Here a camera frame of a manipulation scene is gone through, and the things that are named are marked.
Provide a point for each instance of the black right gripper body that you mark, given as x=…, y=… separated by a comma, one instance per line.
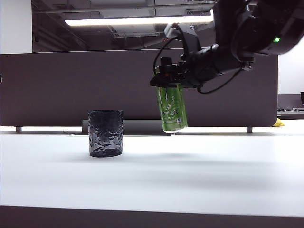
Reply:
x=209, y=64

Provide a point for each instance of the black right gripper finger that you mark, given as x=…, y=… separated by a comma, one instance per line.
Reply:
x=166, y=64
x=166, y=81

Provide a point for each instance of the green Monster energy can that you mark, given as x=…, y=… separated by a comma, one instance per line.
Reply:
x=173, y=109

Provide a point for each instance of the dark textured glass cup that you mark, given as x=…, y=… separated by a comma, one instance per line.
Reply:
x=105, y=135

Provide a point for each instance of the red ceiling sign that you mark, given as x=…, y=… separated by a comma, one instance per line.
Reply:
x=164, y=40

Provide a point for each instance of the long ceiling light strip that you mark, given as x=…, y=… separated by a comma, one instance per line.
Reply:
x=118, y=21

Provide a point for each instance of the grey divider panel foot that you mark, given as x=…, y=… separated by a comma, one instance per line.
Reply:
x=18, y=129
x=249, y=130

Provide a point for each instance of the dark grey desk divider panel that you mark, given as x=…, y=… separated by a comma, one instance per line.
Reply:
x=83, y=85

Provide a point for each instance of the small yellow object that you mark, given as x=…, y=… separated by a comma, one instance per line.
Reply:
x=279, y=122

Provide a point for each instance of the background office desk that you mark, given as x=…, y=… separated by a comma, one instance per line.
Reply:
x=291, y=113

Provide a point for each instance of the black computer monitor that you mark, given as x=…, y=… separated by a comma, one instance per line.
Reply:
x=302, y=98

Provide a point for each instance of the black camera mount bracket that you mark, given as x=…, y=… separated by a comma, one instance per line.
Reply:
x=191, y=39

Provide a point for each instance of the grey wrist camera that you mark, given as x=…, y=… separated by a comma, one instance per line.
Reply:
x=171, y=31

